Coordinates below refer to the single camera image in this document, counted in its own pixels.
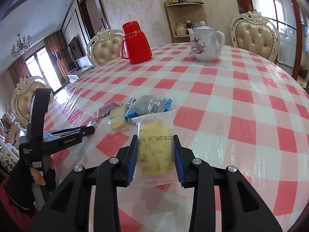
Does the clear packet yellow cookie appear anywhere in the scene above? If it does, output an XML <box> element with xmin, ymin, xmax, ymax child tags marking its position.
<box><xmin>130</xmin><ymin>110</ymin><xmax>177</xmax><ymax>189</ymax></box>

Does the grey printed snack packet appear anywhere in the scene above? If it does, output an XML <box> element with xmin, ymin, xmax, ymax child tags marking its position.
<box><xmin>125</xmin><ymin>95</ymin><xmax>173</xmax><ymax>122</ymax></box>

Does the left gloved hand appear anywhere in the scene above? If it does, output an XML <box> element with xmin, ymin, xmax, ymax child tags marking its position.
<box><xmin>5</xmin><ymin>158</ymin><xmax>56</xmax><ymax>216</ymax></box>

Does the cream tufted chair left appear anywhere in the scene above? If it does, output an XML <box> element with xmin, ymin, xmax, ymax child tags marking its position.
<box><xmin>11</xmin><ymin>76</ymin><xmax>51</xmax><ymax>128</ymax></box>

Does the cream tufted chair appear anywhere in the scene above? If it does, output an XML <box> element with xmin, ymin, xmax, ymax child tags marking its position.
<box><xmin>11</xmin><ymin>76</ymin><xmax>51</xmax><ymax>128</ymax></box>
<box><xmin>87</xmin><ymin>28</ymin><xmax>124</xmax><ymax>68</ymax></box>
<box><xmin>230</xmin><ymin>9</ymin><xmax>280</xmax><ymax>62</ymax></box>

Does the purple snack packet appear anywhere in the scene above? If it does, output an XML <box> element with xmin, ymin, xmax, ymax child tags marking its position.
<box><xmin>96</xmin><ymin>102</ymin><xmax>121</xmax><ymax>119</ymax></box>

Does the yellow cake packet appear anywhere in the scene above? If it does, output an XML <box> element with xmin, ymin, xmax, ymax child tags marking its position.
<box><xmin>107</xmin><ymin>105</ymin><xmax>130</xmax><ymax>134</ymax></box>

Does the red white checkered tablecloth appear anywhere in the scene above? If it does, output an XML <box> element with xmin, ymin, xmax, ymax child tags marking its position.
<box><xmin>45</xmin><ymin>43</ymin><xmax>308</xmax><ymax>231</ymax></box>

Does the chandelier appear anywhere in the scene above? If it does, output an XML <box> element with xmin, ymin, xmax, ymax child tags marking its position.
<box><xmin>11</xmin><ymin>34</ymin><xmax>32</xmax><ymax>57</ymax></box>

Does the cream tufted chair middle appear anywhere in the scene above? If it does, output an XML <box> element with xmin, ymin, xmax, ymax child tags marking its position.
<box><xmin>87</xmin><ymin>28</ymin><xmax>124</xmax><ymax>68</ymax></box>

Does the red thermos jug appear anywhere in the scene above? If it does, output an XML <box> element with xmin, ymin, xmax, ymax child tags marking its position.
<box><xmin>120</xmin><ymin>21</ymin><xmax>152</xmax><ymax>64</ymax></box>

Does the white floral teapot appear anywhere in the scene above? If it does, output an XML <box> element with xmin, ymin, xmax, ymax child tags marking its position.
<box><xmin>188</xmin><ymin>21</ymin><xmax>225</xmax><ymax>62</ymax></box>

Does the cream tufted chair far right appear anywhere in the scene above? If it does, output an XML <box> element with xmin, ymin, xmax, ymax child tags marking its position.
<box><xmin>230</xmin><ymin>9</ymin><xmax>280</xmax><ymax>62</ymax></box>

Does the wooden corner shelf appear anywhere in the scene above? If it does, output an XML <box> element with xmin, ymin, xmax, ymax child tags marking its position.
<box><xmin>164</xmin><ymin>2</ymin><xmax>206</xmax><ymax>44</ymax></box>

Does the wall television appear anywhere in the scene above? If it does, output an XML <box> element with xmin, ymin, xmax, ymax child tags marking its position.
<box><xmin>69</xmin><ymin>37</ymin><xmax>84</xmax><ymax>61</ymax></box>

